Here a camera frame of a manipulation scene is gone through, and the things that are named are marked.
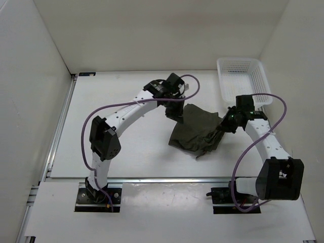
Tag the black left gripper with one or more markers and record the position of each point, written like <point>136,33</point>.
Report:
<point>176,115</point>

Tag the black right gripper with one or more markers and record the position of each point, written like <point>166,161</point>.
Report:
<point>223,125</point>

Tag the olive green shorts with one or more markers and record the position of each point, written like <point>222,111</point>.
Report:
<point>199,131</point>

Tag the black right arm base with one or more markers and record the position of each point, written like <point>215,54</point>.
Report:
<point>222,202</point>

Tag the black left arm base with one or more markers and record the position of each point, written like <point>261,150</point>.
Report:
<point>85,202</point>

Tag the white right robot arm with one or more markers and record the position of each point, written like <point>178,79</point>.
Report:
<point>280,177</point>

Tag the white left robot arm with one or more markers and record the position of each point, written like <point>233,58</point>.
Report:
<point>106,131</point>

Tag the white plastic perforated basket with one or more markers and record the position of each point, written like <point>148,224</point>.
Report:
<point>243,76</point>

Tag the blue corner label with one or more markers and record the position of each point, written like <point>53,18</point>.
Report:
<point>87,74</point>

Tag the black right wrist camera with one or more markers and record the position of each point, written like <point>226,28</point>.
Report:
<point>245,103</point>

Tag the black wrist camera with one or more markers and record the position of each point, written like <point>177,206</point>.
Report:
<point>173,83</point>
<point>245,103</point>

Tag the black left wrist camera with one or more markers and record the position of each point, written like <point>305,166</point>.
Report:
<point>173,83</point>

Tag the aluminium frame rail front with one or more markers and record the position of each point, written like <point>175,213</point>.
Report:
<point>170,180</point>

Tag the aluminium frame rail left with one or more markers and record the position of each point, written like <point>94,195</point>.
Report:
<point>47,164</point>

